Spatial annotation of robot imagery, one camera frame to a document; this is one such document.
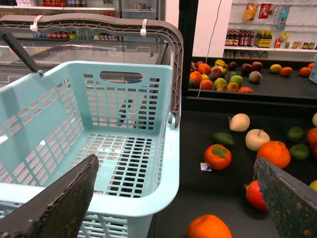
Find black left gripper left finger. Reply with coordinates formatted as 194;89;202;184
0;154;99;238

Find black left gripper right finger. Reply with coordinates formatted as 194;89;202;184
254;157;317;238

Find yellow lemon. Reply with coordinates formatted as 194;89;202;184
269;64;282;74
309;180;317;190

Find red pomegranate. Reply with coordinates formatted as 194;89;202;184
244;179;268;212

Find green lime lower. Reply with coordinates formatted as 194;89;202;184
289;144;310;161

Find green lime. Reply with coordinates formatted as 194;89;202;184
289;144;310;161
286;127;305;143

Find large orange near persimmon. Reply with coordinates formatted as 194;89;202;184
257;141;291;169

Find green lime upper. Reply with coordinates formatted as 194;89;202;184
286;127;305;143

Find pale yellow apple with stem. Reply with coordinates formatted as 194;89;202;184
245;129;270;152

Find orange persimmon with green calyx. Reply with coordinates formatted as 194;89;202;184
204;144;232;171

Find orange at bottom edge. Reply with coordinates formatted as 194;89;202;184
186;214;233;238

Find light blue shopping basket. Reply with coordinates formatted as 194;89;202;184
0;61;179;238

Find dark green avocado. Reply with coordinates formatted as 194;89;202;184
212;132;236;149

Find cream white pear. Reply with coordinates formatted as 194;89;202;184
229;113;250;132

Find blue basket at right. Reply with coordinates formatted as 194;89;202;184
309;58;317;84

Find glass top freezer chest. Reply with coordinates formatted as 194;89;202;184
0;39;171;82

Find white hanging cable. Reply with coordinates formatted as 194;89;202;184
197;0;222;98

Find grey basket handle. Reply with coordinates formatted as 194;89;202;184
0;13;184;127

